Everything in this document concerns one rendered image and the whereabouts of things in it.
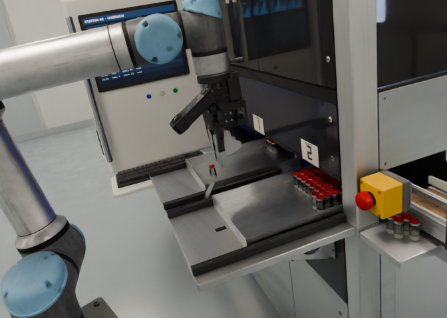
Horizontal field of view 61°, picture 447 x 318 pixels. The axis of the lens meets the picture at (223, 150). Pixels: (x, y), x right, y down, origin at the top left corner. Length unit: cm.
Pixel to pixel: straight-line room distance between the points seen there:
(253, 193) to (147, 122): 74
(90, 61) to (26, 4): 564
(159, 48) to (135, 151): 117
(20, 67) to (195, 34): 32
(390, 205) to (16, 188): 77
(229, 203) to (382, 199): 47
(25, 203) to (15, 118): 557
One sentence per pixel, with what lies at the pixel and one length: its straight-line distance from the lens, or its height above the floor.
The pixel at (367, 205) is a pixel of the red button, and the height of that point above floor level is 99.
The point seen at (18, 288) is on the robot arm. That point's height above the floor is 101.
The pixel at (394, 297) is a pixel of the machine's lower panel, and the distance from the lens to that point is 119.
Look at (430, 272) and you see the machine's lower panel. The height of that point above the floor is 66.
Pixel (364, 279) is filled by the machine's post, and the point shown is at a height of 73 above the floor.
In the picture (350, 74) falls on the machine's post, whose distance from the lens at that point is 83.
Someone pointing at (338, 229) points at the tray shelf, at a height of 88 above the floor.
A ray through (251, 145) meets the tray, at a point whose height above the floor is 90.
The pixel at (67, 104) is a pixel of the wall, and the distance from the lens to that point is 633.
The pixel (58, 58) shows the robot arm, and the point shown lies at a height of 139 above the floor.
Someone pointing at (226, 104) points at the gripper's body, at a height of 123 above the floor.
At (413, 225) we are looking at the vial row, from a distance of 94.
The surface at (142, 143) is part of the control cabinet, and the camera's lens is 175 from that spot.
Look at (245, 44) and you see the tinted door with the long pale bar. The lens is 133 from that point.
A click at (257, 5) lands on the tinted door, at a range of 120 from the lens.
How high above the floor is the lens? 143
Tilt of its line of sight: 21 degrees down
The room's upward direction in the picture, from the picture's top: 10 degrees counter-clockwise
